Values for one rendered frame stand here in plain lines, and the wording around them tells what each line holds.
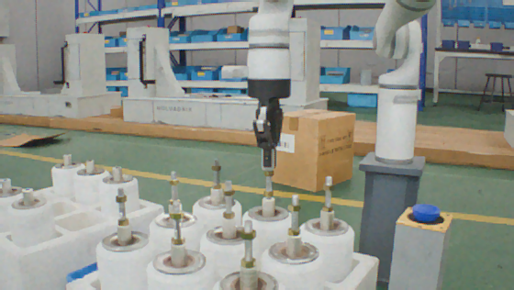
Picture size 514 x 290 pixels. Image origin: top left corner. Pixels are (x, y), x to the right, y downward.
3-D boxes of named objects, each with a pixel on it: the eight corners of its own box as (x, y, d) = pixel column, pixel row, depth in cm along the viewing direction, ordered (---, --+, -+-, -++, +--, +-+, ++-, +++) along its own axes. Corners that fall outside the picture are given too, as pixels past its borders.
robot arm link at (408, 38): (415, 22, 97) (412, 93, 100) (376, 20, 98) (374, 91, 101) (425, 18, 88) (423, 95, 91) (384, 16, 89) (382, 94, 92)
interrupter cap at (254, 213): (252, 225, 74) (252, 221, 74) (244, 209, 81) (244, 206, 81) (294, 221, 76) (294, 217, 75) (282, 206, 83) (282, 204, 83)
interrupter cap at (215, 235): (261, 241, 67) (261, 237, 67) (217, 250, 64) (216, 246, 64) (240, 226, 74) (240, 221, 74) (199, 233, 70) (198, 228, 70)
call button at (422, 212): (415, 214, 61) (416, 201, 60) (441, 218, 58) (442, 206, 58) (408, 223, 57) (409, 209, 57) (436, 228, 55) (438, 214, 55)
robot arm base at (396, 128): (377, 154, 106) (381, 86, 102) (414, 158, 102) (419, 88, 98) (372, 161, 97) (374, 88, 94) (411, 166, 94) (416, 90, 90)
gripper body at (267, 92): (284, 75, 68) (284, 133, 70) (295, 73, 76) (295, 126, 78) (240, 74, 70) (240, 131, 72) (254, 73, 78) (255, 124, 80)
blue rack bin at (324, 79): (323, 82, 567) (323, 66, 563) (351, 83, 552) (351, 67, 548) (313, 83, 522) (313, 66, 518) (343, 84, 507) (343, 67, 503)
